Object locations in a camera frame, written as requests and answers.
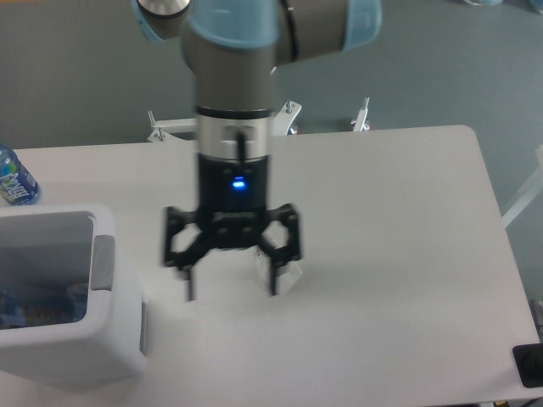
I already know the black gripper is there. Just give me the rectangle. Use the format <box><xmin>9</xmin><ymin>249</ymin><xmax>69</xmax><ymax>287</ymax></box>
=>
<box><xmin>160</xmin><ymin>153</ymin><xmax>305</xmax><ymax>303</ymax></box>

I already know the white plastic wrapper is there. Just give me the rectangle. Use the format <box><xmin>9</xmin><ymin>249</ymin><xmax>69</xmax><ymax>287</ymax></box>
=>
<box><xmin>254</xmin><ymin>248</ymin><xmax>303</xmax><ymax>295</ymax></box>

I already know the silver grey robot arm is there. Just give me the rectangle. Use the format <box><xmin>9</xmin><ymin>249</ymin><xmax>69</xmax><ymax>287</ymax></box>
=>
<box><xmin>132</xmin><ymin>1</ymin><xmax>383</xmax><ymax>294</ymax></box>

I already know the white trash can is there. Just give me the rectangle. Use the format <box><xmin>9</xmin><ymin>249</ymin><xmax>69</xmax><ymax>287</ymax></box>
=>
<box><xmin>1</xmin><ymin>203</ymin><xmax>148</xmax><ymax>383</ymax></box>

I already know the colourful snack wrapper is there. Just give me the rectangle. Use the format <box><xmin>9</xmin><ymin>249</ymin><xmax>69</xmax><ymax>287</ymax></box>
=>
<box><xmin>1</xmin><ymin>289</ymin><xmax>87</xmax><ymax>330</ymax></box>

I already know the blue labelled drink bottle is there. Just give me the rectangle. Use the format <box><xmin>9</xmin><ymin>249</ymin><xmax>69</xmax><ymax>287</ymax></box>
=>
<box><xmin>1</xmin><ymin>144</ymin><xmax>41</xmax><ymax>206</ymax></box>

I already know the black device at table edge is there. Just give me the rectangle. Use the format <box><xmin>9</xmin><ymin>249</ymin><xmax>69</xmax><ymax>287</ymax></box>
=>
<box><xmin>512</xmin><ymin>343</ymin><xmax>542</xmax><ymax>388</ymax></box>

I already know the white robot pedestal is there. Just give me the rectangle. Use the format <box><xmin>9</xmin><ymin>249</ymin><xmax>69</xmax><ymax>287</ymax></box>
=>
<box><xmin>148</xmin><ymin>97</ymin><xmax>371</xmax><ymax>142</ymax></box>

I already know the white frame leg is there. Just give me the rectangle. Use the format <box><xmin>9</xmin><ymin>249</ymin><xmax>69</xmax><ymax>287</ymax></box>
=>
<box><xmin>501</xmin><ymin>145</ymin><xmax>542</xmax><ymax>227</ymax></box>

